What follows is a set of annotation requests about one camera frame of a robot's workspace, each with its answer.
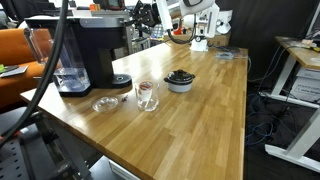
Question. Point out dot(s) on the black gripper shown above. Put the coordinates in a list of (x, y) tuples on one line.
[(150, 14)]

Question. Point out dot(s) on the black coffee maker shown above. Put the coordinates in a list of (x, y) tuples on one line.
[(100, 43)]

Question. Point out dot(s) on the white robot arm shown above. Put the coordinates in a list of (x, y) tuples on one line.
[(200, 18)]

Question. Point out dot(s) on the orange rimmed coffee pod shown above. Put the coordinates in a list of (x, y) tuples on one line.
[(146, 86)]

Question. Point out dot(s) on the small pot with black lid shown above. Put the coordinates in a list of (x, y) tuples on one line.
[(180, 83)]

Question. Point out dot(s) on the clear water tank black lid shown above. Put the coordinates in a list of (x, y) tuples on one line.
[(71, 66)]

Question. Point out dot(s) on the small dark metal clip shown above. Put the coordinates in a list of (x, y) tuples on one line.
[(125, 98)]

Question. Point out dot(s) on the clear glass mug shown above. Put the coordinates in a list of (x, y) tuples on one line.
[(147, 100)]

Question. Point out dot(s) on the large brown cardboard box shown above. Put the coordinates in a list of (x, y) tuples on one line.
[(218, 40)]

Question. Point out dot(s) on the clear glass jar lid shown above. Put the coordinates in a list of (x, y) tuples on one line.
[(105, 104)]

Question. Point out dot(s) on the orange sofa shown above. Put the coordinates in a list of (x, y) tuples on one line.
[(16, 43)]

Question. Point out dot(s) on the grey flat pad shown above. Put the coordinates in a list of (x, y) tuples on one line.
[(15, 71)]

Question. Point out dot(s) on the side desk with white legs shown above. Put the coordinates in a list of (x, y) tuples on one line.
[(300, 56)]

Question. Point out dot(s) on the white printed box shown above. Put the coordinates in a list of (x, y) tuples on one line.
[(305, 86)]

